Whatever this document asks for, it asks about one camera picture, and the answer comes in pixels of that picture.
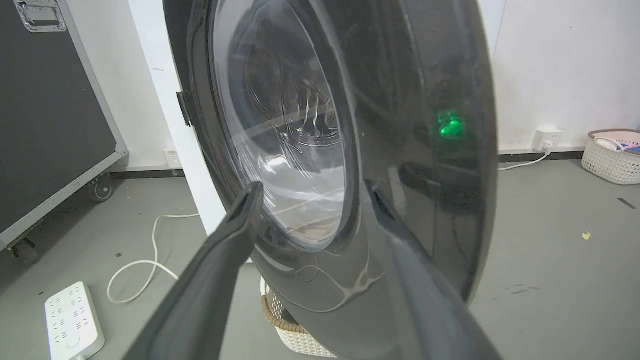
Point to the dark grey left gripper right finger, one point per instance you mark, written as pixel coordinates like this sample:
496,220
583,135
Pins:
425,300

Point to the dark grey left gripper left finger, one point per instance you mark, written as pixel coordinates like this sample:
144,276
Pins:
200,295

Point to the dark grey washing machine door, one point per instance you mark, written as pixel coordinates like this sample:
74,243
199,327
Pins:
400,125

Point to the white washing machine body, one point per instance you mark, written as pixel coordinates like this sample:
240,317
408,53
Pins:
175,125

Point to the white basket with brown rim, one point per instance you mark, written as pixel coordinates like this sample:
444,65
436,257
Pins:
292,335

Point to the white power strip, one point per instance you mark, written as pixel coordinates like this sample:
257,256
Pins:
73,322

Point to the white woven laundry basket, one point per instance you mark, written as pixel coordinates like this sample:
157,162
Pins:
612,159

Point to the black flight case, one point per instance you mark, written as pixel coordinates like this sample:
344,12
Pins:
45,110

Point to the white wall outlet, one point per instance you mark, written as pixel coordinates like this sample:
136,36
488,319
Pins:
172,157

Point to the white wall socket plug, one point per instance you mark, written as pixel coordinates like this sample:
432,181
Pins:
546,139

